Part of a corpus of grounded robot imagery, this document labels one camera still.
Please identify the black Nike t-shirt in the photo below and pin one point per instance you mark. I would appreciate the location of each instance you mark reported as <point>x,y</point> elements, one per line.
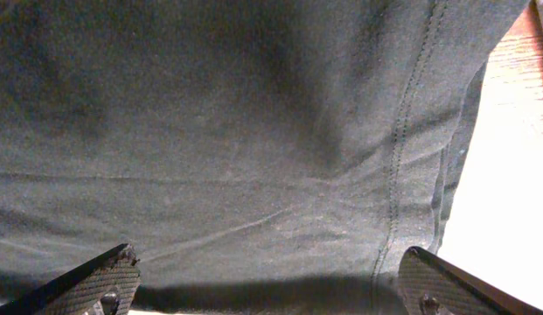
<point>273,156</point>

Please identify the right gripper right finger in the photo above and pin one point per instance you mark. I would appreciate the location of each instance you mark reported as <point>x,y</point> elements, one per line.
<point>431,285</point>

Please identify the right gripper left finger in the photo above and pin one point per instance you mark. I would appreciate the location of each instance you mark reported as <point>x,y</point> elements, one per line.
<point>106,284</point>

